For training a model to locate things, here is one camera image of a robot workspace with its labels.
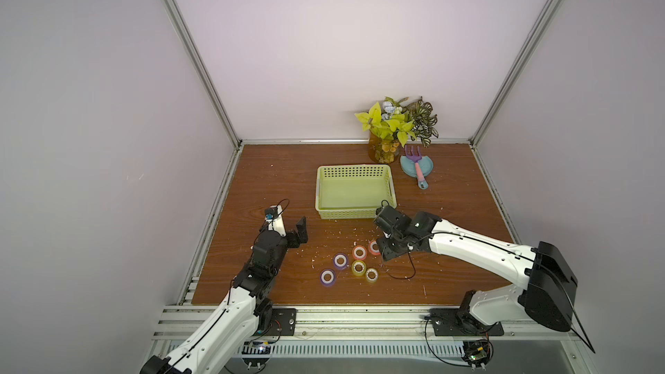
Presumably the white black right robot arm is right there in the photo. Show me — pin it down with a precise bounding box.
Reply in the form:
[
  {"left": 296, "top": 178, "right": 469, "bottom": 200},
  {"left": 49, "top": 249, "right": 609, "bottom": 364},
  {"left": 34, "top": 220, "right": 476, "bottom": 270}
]
[{"left": 374, "top": 204, "right": 578, "bottom": 332}]

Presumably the aluminium front rail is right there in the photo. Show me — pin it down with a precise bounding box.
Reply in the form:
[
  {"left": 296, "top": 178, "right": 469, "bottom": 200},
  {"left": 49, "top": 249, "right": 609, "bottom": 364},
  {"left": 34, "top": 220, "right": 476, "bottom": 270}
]
[{"left": 152, "top": 304, "right": 573, "bottom": 344}]

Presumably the light blue toy dustpan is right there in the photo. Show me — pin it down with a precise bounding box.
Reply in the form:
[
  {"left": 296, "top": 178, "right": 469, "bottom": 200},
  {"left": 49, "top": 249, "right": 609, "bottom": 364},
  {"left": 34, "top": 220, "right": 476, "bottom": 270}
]
[{"left": 399, "top": 154, "right": 435, "bottom": 180}]

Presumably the amber vase with artificial plants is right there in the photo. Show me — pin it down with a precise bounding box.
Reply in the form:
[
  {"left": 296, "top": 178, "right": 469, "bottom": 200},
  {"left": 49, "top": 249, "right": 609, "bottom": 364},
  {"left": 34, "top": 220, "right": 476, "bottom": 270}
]
[{"left": 354, "top": 96, "right": 439, "bottom": 164}]

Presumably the right circuit board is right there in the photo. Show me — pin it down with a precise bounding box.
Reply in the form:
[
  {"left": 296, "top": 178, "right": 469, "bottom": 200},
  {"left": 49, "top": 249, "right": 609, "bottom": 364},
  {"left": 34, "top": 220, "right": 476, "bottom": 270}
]
[{"left": 462, "top": 339, "right": 494, "bottom": 370}]

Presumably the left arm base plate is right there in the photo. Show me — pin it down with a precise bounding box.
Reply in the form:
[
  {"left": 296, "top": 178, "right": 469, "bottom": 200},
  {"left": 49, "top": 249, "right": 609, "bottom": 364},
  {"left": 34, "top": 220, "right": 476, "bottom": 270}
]
[{"left": 256, "top": 308, "right": 297, "bottom": 337}]

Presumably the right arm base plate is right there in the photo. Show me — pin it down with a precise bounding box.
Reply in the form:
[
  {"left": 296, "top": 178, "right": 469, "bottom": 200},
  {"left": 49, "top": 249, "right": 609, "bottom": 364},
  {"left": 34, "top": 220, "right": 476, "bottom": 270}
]
[{"left": 429, "top": 308, "right": 505, "bottom": 337}]

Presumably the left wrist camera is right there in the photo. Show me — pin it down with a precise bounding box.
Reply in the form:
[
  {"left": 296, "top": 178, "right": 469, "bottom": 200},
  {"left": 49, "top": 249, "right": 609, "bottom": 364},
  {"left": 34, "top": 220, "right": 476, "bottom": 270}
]
[{"left": 263, "top": 204, "right": 287, "bottom": 237}]

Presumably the purple tape roll front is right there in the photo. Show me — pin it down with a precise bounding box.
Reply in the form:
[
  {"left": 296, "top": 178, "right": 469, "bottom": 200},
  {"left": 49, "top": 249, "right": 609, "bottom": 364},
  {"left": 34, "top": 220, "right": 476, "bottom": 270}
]
[{"left": 320, "top": 268, "right": 337, "bottom": 287}]

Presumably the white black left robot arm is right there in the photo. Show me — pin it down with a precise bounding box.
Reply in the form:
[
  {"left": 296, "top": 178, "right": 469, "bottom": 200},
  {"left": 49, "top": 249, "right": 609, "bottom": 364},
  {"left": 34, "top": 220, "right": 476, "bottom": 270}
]
[{"left": 140, "top": 216, "right": 308, "bottom": 373}]

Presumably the pink tape roll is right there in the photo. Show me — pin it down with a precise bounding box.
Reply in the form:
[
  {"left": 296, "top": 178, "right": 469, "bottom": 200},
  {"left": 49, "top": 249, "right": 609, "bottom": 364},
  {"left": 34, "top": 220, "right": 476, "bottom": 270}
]
[{"left": 352, "top": 245, "right": 367, "bottom": 261}]

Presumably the clear tape roll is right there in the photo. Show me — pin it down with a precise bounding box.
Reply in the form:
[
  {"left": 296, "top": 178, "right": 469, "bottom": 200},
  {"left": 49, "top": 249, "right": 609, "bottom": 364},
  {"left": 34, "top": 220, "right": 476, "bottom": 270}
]
[{"left": 365, "top": 268, "right": 379, "bottom": 283}]

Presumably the light green perforated storage basket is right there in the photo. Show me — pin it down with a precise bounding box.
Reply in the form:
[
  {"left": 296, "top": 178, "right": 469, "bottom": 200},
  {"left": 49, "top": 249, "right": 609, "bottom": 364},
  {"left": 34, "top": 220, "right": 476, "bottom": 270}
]
[{"left": 315, "top": 164, "right": 398, "bottom": 220}]

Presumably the circuit board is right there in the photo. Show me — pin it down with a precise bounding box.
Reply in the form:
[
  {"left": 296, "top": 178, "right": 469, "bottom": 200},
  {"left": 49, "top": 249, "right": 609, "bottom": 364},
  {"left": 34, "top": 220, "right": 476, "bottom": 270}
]
[
  {"left": 241, "top": 341, "right": 273, "bottom": 373},
  {"left": 462, "top": 339, "right": 494, "bottom": 370}
]

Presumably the red tape roll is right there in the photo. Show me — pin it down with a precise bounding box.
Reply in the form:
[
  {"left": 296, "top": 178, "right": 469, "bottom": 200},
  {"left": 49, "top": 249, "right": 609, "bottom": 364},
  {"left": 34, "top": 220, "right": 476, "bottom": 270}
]
[{"left": 368, "top": 240, "right": 381, "bottom": 256}]

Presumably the purple tape roll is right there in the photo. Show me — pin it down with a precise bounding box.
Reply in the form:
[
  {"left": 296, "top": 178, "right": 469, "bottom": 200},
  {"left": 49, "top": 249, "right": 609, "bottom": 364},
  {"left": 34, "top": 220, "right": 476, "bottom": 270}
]
[
  {"left": 334, "top": 253, "right": 349, "bottom": 270},
  {"left": 320, "top": 268, "right": 337, "bottom": 287}
]

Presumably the purple pink toy rake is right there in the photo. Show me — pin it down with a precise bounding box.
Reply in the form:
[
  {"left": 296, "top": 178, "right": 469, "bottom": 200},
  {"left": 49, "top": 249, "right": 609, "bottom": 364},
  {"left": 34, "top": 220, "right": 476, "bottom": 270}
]
[{"left": 405, "top": 145, "right": 429, "bottom": 190}]

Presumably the left circuit board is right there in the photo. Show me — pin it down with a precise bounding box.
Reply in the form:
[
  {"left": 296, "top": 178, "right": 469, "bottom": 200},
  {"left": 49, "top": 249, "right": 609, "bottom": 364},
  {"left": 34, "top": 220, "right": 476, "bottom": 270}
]
[{"left": 241, "top": 341, "right": 273, "bottom": 373}]

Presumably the yellow tape roll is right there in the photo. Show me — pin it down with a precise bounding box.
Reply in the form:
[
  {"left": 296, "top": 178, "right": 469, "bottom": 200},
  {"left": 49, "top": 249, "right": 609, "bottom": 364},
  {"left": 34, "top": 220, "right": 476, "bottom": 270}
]
[{"left": 350, "top": 260, "right": 367, "bottom": 277}]

